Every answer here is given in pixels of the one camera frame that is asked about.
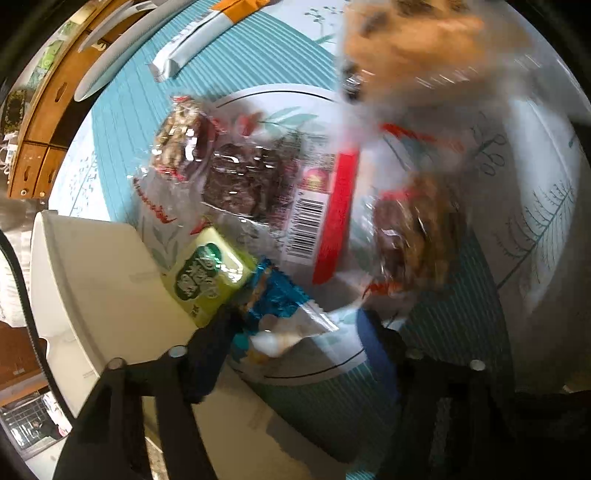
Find green tea snack packet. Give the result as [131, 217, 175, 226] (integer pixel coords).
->
[163, 226, 256, 328]

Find blue white snack packet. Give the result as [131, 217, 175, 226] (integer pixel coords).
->
[230, 258, 339, 370]

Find small nut cluster packet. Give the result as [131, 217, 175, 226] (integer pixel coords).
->
[131, 95, 218, 224]

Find clear packet dark brownie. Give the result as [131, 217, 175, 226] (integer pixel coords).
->
[201, 113, 360, 285]

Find clear bag brown pastry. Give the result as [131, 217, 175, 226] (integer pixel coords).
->
[338, 1, 538, 108]

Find white plastic organizer bin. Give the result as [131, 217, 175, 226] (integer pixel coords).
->
[30, 211, 195, 414]

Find white tree-print tablecloth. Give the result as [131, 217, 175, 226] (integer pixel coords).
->
[48, 0, 584, 480]

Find wooden desk with drawers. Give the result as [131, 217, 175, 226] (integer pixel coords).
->
[1, 1, 146, 200]

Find white orange snack bar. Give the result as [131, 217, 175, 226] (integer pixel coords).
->
[148, 0, 270, 83]

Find white office chair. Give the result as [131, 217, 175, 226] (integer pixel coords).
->
[74, 0, 192, 102]

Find black cable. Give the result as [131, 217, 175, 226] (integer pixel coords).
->
[0, 230, 75, 425]

